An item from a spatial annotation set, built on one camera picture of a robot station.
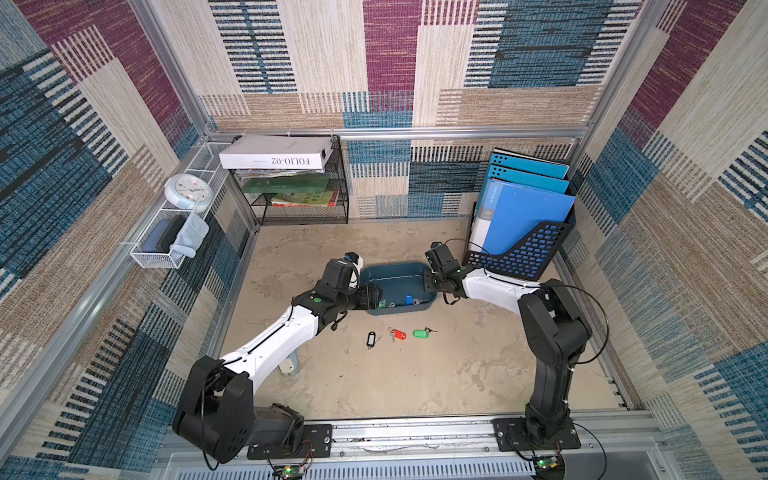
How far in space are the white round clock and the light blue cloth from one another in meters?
0.03

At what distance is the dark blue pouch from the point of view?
2.13ft

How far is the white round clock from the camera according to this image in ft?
2.40
